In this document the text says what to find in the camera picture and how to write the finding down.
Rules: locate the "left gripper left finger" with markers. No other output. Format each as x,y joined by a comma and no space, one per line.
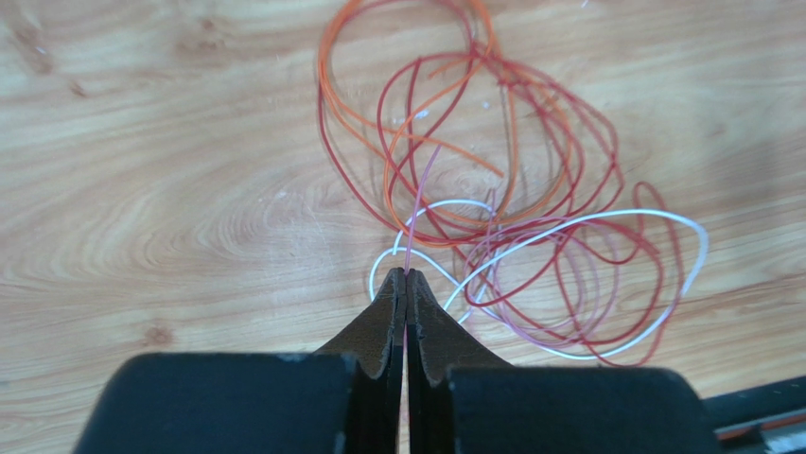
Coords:
375,341

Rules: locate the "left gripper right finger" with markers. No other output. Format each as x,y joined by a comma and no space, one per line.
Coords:
447,369

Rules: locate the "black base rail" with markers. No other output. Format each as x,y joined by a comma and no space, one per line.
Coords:
769,419

